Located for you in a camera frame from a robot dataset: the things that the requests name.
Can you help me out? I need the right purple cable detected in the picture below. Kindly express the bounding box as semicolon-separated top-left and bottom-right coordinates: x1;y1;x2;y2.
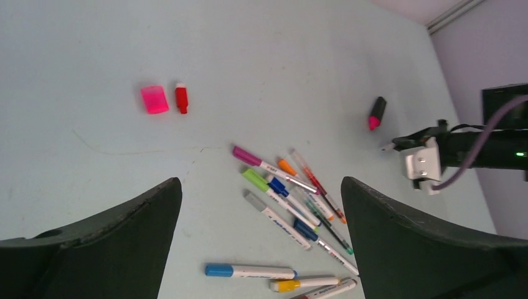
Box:
432;95;528;191

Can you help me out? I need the green gel pen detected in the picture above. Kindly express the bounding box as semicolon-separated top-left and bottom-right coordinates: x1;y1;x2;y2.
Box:
296;187;354;255

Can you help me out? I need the magenta capped marker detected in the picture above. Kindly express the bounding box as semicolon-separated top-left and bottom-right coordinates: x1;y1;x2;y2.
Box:
232;145;320;194

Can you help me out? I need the red marker cap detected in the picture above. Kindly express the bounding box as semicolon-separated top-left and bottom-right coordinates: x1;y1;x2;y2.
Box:
174;83;189;115

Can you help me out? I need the light blue capped marker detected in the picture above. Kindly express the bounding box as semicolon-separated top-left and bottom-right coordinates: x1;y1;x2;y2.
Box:
204;263;298;280

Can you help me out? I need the brown capped marker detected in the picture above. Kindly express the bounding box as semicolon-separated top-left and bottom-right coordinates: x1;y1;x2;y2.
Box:
295;277;357;299

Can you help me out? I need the orange capped marker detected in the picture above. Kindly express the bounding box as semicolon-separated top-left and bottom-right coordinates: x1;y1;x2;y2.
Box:
277;159;334;221

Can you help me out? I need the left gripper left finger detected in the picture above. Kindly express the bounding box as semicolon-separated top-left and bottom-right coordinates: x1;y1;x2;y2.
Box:
1;178;182;298

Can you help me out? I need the black pink highlighter body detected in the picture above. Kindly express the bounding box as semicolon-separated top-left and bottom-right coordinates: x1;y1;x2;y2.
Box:
367;97;387;131

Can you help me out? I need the pink highlighter cap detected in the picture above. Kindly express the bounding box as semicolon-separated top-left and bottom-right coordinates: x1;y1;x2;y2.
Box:
140;85;169;115

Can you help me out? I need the red gel pen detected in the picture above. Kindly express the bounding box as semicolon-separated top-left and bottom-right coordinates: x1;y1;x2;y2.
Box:
290;149;347;224

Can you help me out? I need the right aluminium frame post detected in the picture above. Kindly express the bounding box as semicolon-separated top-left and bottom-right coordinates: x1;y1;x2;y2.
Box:
426;0;486;35

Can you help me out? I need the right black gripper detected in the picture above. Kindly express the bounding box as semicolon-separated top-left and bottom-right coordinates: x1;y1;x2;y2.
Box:
392;126;448;151

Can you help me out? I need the lime green capped marker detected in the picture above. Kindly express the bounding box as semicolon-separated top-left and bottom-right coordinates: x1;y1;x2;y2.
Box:
242;168;319;233

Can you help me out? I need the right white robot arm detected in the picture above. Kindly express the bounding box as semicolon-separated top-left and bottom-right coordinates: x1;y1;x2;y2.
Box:
389;83;527;189

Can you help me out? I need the grey capped marker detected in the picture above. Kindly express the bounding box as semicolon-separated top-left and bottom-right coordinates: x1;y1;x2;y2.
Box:
244;192;313;251

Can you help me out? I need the yellow capped marker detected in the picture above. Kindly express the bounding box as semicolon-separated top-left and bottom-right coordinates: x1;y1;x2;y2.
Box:
269;277;340;293

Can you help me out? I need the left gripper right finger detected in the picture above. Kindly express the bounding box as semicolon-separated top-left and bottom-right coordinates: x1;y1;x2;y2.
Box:
341;177;527;298

